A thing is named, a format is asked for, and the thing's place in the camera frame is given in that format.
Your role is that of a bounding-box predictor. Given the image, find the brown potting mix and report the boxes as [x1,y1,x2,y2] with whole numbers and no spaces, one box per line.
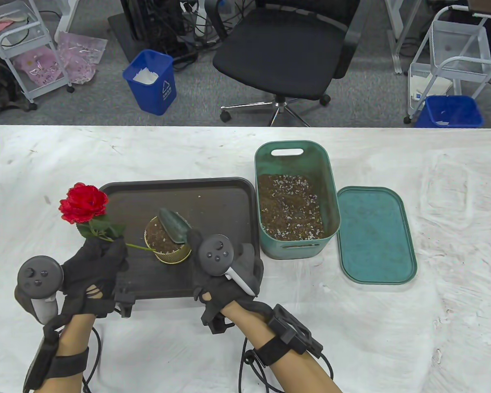
[258,174,325,241]
[147,219,185,253]

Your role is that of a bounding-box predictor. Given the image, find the green plastic bin lid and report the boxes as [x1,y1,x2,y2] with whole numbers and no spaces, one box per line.
[336,187,418,286]

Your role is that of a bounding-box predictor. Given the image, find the yellow ribbed flower pot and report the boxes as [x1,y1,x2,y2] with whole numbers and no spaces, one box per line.
[144,215,192,265]

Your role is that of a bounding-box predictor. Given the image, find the black floor mat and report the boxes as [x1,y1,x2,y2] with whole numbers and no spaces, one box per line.
[108,12,197,64]

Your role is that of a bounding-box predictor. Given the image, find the black computer tower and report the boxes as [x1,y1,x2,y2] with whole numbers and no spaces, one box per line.
[121,0,187,45]

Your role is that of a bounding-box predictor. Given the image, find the grey handheld controller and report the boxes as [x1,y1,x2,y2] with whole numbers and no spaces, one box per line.
[15,255,65,325]
[198,234,259,296]

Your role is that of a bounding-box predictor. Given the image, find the dark brown plastic tray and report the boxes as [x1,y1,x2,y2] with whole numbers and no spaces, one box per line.
[99,177,262,300]

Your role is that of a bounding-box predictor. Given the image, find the white wire cart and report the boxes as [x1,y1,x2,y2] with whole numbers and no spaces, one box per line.
[404,6,491,124]
[0,0,74,104]

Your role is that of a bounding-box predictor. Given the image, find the person's left hand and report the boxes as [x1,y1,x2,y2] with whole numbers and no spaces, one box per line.
[61,237,129,319]

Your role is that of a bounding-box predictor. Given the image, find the person's right forearm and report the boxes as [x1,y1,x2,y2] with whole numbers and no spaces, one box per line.
[220,302,344,393]

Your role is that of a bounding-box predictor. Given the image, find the red artificial rose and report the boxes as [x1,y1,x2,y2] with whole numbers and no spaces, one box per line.
[59,183,157,252]

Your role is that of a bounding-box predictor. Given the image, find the black wrist strap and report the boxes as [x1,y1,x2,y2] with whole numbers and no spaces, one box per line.
[254,304,323,367]
[23,331,90,389]

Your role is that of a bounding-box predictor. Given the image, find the pink plastic bag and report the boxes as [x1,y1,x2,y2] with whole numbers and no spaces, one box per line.
[56,32,108,85]
[16,46,62,86]

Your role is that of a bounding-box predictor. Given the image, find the person's right hand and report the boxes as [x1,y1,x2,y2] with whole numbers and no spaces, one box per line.
[187,229,275,328]

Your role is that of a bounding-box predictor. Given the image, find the white crumpled paper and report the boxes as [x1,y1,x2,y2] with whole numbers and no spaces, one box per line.
[132,68,159,85]

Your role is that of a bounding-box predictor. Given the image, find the person's left forearm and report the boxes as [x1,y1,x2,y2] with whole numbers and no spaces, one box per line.
[33,314,97,393]

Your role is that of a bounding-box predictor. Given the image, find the blue waste bin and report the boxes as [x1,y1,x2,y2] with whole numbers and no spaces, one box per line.
[122,49,177,116]
[415,95,484,129]

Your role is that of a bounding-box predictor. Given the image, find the green plastic bin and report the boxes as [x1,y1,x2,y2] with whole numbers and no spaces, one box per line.
[255,140,341,260]

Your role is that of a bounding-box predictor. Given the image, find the black office chair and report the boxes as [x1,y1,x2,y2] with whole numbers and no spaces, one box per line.
[205,0,361,126]

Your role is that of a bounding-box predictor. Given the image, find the green plastic trowel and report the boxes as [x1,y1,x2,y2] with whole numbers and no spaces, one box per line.
[159,208,193,244]

